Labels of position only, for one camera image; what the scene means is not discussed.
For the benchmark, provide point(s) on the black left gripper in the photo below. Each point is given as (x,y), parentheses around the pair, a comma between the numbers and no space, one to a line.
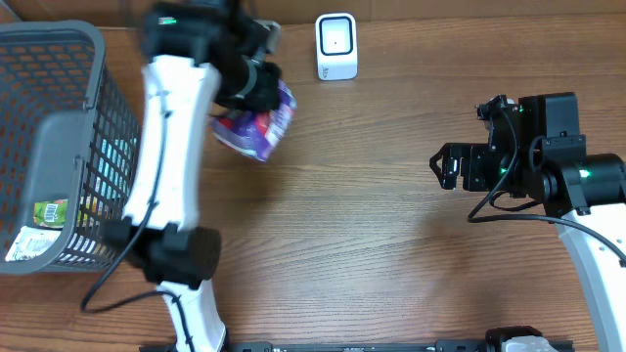
(267,87)

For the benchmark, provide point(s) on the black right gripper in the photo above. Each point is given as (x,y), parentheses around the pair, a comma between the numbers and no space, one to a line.
(471,154)

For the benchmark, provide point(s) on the purple Carefree package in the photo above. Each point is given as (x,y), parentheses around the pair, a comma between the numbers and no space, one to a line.
(256,134)

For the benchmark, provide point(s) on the green yellow snack packet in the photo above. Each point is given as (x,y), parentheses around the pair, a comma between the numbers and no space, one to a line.
(50,214)

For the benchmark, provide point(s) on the white tube with gold cap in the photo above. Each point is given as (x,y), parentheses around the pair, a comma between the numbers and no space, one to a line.
(30,243)

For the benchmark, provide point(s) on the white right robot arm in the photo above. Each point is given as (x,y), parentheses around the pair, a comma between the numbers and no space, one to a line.
(535,167)

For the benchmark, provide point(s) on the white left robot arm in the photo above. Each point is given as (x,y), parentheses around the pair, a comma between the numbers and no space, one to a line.
(199,54)

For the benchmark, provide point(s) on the white barcode scanner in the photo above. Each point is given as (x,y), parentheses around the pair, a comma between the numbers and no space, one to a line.
(336,47)

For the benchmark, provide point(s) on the grey plastic mesh basket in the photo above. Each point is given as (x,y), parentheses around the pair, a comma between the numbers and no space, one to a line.
(67,132)

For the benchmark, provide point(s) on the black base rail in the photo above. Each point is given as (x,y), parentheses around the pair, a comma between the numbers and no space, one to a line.
(444,345)

